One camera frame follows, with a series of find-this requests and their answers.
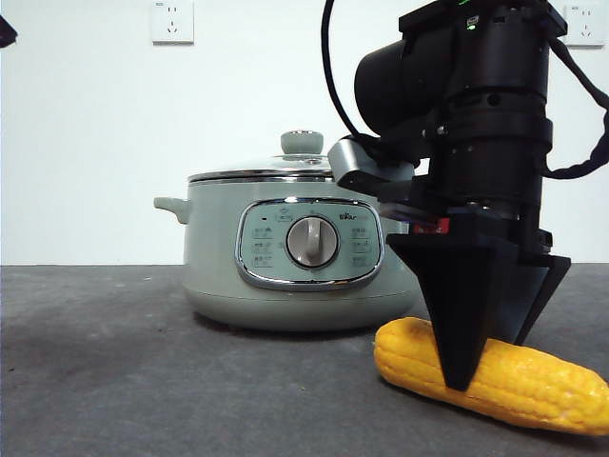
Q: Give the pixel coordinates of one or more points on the glass lid with green knob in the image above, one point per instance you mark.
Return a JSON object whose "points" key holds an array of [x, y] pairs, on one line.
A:
{"points": [[300, 143]]}

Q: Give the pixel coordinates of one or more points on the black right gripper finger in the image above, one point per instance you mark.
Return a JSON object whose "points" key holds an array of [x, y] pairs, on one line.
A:
{"points": [[533, 295], [457, 295]]}

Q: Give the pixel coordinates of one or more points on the pale green electric pot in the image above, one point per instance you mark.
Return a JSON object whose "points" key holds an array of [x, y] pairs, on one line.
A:
{"points": [[214, 266]]}

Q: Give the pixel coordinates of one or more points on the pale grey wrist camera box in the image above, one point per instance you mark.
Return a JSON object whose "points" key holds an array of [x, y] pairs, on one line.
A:
{"points": [[352, 162]]}

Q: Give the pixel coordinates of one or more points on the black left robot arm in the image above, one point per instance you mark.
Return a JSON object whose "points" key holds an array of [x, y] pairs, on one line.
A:
{"points": [[6, 32]]}

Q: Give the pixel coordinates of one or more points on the white wall socket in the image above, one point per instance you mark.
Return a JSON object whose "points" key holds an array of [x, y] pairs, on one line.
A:
{"points": [[173, 23], [587, 28]]}

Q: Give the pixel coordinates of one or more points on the yellow corn cob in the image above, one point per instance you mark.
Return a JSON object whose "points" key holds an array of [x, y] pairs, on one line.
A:
{"points": [[523, 381]]}

